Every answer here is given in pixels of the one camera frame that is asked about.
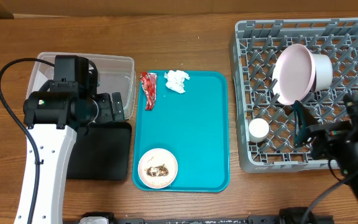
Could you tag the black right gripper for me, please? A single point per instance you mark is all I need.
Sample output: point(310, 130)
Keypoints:
point(301, 124)

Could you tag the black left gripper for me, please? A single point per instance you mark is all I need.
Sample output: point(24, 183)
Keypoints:
point(107, 114)

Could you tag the white round plate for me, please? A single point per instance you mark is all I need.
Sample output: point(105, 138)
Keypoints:
point(294, 72)

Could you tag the grey round bowl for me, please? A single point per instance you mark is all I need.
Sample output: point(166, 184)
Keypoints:
point(258, 130)

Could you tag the red snack wrapper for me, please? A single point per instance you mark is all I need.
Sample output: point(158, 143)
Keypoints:
point(149, 85)

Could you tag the white cup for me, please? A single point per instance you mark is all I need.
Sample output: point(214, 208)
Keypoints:
point(324, 72)

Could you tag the small dish with food scraps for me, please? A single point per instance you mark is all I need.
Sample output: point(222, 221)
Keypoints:
point(157, 168)

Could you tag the white tissue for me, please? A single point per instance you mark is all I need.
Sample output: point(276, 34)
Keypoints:
point(175, 80)

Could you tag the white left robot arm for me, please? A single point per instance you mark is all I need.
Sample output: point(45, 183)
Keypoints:
point(64, 94)

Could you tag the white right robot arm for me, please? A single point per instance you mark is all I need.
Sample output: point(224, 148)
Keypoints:
point(346, 156)

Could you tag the grey dishwasher rack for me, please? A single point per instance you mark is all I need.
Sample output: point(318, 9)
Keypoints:
point(254, 49)

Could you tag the black rectangular tray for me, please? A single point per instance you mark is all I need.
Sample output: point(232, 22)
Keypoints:
point(101, 152)

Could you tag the clear plastic bin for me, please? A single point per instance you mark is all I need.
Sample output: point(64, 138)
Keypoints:
point(116, 74)

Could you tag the teal plastic tray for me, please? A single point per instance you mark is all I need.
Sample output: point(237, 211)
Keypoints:
point(193, 126)

